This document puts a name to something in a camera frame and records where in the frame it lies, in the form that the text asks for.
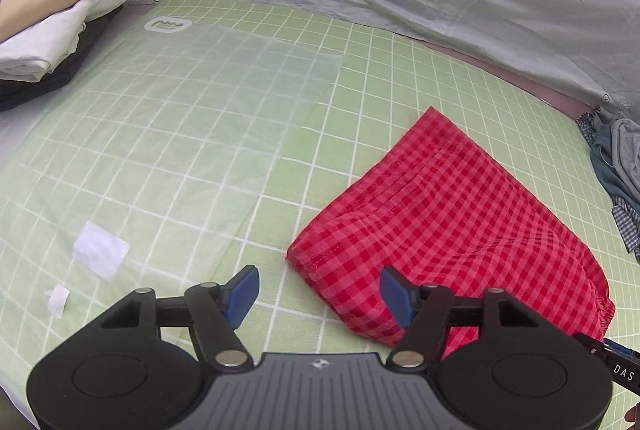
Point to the translucent plastic storage bag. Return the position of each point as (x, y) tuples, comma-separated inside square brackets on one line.
[(165, 142)]

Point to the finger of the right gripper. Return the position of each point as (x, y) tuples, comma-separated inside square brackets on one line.
[(622, 362)]

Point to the operator right hand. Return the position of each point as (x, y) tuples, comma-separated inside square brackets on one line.
[(632, 417)]

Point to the green grid mat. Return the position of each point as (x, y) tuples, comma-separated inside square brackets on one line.
[(386, 82)]

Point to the red checkered shorts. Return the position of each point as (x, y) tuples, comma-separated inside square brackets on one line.
[(442, 211)]

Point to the grey sweatshirt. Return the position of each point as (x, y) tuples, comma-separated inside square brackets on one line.
[(625, 137)]

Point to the white paper label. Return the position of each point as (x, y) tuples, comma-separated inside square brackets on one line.
[(100, 251)]

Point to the blue plaid shirt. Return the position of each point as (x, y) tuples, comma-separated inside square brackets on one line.
[(627, 223)]

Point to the folded white garment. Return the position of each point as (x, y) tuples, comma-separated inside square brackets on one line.
[(36, 51)]

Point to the small white paper scrap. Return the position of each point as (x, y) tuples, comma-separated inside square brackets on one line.
[(56, 300)]

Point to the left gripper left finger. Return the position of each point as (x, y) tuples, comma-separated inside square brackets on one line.
[(211, 312)]

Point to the blue denim garment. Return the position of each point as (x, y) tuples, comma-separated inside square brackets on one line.
[(596, 129)]

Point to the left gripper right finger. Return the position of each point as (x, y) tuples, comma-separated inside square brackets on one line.
[(427, 313)]

